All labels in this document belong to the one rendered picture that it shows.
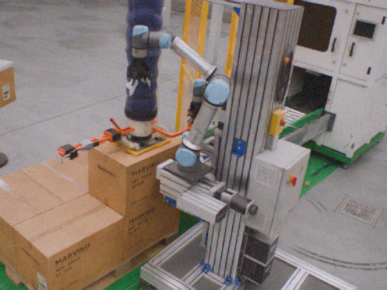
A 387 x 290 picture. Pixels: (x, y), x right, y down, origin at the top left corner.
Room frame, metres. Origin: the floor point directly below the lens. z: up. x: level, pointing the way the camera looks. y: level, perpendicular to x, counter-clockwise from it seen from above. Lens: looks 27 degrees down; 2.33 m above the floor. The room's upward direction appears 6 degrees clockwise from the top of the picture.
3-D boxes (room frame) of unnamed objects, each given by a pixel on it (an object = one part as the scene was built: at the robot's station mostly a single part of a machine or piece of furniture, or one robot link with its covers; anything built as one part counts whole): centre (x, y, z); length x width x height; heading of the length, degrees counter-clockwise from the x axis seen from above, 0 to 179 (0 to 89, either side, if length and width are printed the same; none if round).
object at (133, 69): (2.19, 0.34, 1.66); 0.09 x 0.08 x 0.12; 57
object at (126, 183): (2.73, 0.39, 0.74); 0.60 x 0.40 x 0.40; 143
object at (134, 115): (2.73, 0.39, 1.19); 0.23 x 0.23 x 0.04
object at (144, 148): (2.68, 0.32, 0.97); 0.34 x 0.10 x 0.05; 142
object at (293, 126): (4.05, -0.97, 0.60); 1.60 x 0.10 x 0.09; 142
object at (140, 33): (2.19, 0.33, 1.82); 0.09 x 0.08 x 0.11; 83
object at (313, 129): (3.74, -0.80, 0.50); 2.31 x 0.05 x 0.19; 142
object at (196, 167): (2.28, 0.02, 1.09); 0.15 x 0.15 x 0.10
